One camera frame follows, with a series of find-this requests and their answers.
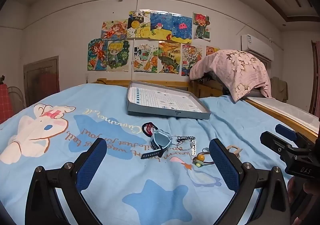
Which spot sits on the shallow grey cardboard box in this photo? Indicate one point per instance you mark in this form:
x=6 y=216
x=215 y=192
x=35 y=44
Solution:
x=162 y=100

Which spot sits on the white air conditioner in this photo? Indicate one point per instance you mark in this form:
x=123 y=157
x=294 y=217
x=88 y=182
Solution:
x=257 y=46

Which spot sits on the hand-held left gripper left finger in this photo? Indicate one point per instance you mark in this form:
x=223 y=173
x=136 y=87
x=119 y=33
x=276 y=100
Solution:
x=92 y=162

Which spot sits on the red checked cloth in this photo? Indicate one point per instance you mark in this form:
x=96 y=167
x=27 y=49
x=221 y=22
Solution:
x=5 y=105

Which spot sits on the keyring with carabiner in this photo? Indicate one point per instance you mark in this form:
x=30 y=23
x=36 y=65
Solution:
x=183 y=143

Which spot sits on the person's right hand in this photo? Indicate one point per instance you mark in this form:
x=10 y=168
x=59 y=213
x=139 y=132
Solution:
x=310 y=190

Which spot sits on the olive hanging garment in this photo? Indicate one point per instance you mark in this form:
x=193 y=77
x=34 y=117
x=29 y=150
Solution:
x=278 y=88

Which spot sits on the white conduit pipe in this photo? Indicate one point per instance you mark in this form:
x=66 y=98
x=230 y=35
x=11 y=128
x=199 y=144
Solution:
x=137 y=4

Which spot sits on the pink floral cloth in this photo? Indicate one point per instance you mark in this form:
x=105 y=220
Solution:
x=237 y=72

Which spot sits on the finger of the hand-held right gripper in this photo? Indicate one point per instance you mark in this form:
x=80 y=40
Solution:
x=275 y=143
x=286 y=131

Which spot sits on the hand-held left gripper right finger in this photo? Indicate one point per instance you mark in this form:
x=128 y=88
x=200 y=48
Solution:
x=225 y=165

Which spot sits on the light blue printed blanket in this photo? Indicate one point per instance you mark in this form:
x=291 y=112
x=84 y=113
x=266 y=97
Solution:
x=120 y=177

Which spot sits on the silver hair clip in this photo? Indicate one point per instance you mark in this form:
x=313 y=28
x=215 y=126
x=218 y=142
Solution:
x=194 y=147

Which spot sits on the white mattress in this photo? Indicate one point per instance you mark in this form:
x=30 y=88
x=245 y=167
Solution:
x=287 y=110

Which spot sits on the wooden bed frame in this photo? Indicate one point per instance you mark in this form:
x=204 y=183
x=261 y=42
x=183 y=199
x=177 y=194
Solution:
x=117 y=82

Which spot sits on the brown door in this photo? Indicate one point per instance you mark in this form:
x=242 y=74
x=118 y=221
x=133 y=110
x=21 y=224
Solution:
x=40 y=82

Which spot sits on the blue grey wristwatch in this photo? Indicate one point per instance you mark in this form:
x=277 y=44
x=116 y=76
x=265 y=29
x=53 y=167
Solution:
x=160 y=140

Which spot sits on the group of colourful wall drawings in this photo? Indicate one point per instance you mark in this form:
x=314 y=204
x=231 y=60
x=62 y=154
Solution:
x=117 y=54

